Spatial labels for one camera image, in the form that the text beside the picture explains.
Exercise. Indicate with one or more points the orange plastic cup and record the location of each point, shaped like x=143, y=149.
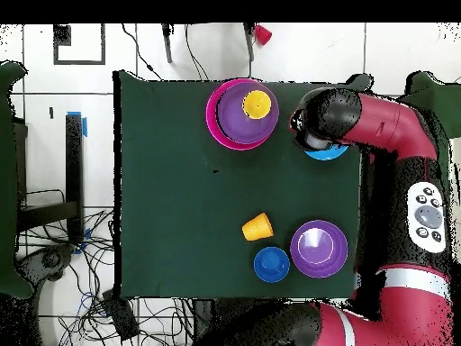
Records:
x=257, y=227

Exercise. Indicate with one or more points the purple plastic bowl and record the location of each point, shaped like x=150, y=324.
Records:
x=234, y=122
x=318, y=252

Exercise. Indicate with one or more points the pink plastic bowl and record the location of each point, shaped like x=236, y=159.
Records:
x=212, y=122

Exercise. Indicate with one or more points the yellow plastic cup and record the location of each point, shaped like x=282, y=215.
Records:
x=256, y=104

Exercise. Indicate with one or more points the light blue plastic bowl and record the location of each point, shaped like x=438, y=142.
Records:
x=326, y=154

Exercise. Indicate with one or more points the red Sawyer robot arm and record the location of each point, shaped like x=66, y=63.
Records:
x=396, y=216

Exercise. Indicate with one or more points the dark green table cloth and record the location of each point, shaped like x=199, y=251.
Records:
x=162, y=216

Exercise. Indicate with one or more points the small dark blue bowl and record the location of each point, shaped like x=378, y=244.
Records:
x=271, y=265

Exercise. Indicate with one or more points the grey tripod leg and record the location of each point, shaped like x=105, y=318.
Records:
x=249, y=39
x=167, y=43

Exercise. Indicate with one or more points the blue tape strip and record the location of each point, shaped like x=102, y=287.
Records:
x=85, y=128

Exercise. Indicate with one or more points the red plastic cup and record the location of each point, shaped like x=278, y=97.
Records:
x=263, y=35

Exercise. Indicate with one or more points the black power strip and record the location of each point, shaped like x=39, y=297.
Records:
x=120, y=317

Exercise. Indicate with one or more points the black office chair base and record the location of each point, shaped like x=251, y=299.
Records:
x=50, y=259

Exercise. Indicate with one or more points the green cloth side table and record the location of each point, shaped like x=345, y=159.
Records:
x=7, y=180
x=439, y=104

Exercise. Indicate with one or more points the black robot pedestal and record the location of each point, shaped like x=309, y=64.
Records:
x=216, y=320

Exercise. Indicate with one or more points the black table frame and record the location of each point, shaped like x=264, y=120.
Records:
x=74, y=162

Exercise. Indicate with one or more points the black square floor frame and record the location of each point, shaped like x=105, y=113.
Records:
x=62, y=36

